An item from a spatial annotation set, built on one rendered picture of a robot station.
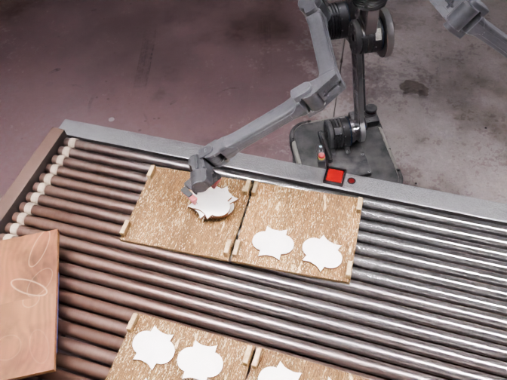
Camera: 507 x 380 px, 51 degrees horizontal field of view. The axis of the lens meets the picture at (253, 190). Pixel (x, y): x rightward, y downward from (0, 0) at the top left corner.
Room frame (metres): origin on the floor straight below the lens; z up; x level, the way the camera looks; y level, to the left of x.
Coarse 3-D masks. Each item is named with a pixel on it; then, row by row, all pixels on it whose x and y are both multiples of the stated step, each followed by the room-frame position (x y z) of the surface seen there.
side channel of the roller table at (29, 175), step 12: (60, 132) 1.64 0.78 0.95; (48, 144) 1.57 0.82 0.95; (60, 144) 1.60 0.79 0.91; (36, 156) 1.51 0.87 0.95; (48, 156) 1.52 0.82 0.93; (24, 168) 1.46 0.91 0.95; (36, 168) 1.45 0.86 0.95; (24, 180) 1.39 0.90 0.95; (36, 180) 1.42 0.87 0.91; (12, 192) 1.34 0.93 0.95; (24, 192) 1.35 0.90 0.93; (0, 204) 1.28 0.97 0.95; (12, 204) 1.28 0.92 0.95; (0, 216) 1.23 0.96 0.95; (0, 228) 1.19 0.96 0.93
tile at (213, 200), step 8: (200, 192) 1.20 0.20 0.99; (208, 192) 1.19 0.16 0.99; (216, 192) 1.19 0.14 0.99; (200, 200) 1.16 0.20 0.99; (208, 200) 1.16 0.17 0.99; (216, 200) 1.16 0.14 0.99; (224, 200) 1.15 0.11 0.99; (200, 208) 1.13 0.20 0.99; (208, 208) 1.12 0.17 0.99; (216, 208) 1.12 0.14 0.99; (224, 208) 1.12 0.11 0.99; (208, 216) 1.09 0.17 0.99; (216, 216) 1.09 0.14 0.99
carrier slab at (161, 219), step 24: (168, 168) 1.38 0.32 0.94; (144, 192) 1.27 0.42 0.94; (168, 192) 1.26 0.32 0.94; (240, 192) 1.22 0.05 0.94; (144, 216) 1.16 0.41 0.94; (168, 216) 1.15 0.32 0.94; (192, 216) 1.13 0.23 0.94; (240, 216) 1.11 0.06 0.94; (120, 240) 1.07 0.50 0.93; (144, 240) 1.06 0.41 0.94; (168, 240) 1.04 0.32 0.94; (192, 240) 1.03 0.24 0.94; (216, 240) 1.02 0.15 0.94
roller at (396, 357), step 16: (64, 272) 0.98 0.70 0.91; (80, 272) 0.96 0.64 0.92; (96, 272) 0.96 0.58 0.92; (128, 288) 0.88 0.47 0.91; (144, 288) 0.87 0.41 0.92; (160, 288) 0.87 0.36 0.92; (176, 304) 0.81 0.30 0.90; (192, 304) 0.79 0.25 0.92; (208, 304) 0.79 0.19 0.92; (240, 320) 0.72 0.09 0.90; (256, 320) 0.71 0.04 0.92; (272, 320) 0.70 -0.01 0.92; (304, 336) 0.64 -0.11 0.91; (320, 336) 0.63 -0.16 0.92; (336, 336) 0.63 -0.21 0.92; (368, 352) 0.57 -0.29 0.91; (384, 352) 0.56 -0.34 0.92; (400, 352) 0.55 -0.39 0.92; (416, 368) 0.50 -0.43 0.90; (432, 368) 0.50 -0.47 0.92; (448, 368) 0.49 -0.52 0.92; (464, 368) 0.49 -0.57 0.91
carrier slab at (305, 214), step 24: (264, 192) 1.21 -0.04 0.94; (288, 192) 1.19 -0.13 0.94; (312, 192) 1.18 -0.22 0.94; (264, 216) 1.10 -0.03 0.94; (288, 216) 1.09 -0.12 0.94; (312, 216) 1.07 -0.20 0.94; (336, 216) 1.06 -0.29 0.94; (360, 216) 1.05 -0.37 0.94; (240, 240) 1.01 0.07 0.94; (336, 240) 0.96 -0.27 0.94; (264, 264) 0.90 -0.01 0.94; (288, 264) 0.89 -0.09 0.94
